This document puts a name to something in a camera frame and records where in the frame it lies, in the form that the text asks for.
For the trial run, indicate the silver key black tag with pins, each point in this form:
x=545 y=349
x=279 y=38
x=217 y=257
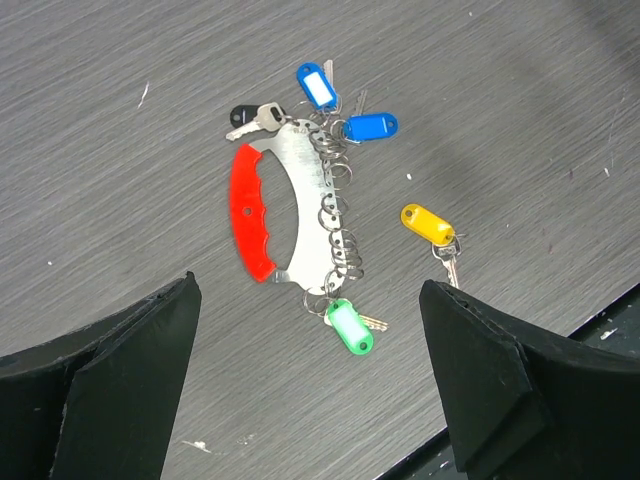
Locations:
x=269 y=117

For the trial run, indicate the blue key tag upper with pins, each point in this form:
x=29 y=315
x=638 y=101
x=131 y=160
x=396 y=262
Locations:
x=316 y=86

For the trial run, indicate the green key tag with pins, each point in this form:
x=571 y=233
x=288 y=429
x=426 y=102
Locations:
x=347 y=323

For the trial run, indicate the blue key tag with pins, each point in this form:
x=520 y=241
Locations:
x=369 y=127
x=316 y=86

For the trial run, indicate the yellow key tag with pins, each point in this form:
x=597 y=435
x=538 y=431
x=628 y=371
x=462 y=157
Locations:
x=428 y=225

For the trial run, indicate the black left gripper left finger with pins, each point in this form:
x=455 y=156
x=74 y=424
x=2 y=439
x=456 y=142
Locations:
x=100 y=402

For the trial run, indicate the blue key tag right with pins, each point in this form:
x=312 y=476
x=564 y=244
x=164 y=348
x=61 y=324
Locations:
x=369 y=127

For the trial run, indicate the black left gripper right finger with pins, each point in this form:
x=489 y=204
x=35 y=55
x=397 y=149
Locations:
x=522 y=402

